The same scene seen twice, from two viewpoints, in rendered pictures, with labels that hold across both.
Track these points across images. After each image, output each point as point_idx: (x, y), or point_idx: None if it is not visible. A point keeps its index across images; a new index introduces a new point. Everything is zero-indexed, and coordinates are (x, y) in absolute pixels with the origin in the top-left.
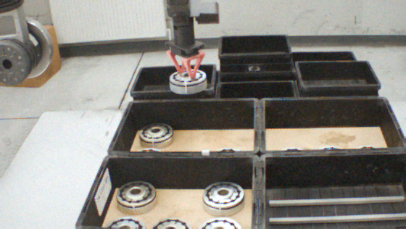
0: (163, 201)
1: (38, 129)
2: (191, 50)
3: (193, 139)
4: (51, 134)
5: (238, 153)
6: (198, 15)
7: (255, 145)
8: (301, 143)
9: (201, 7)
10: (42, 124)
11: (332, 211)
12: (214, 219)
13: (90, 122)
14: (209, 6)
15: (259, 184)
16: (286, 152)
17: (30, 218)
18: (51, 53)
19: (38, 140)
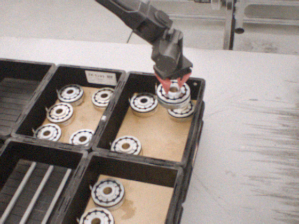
0: (101, 114)
1: (266, 56)
2: (154, 69)
3: (175, 134)
4: (256, 65)
5: (96, 137)
6: (151, 47)
7: (102, 150)
8: (143, 214)
9: (156, 44)
10: (274, 57)
11: (41, 209)
12: (60, 132)
13: (276, 87)
14: (155, 49)
15: (53, 144)
16: (83, 167)
17: (147, 69)
18: (214, 1)
19: (248, 59)
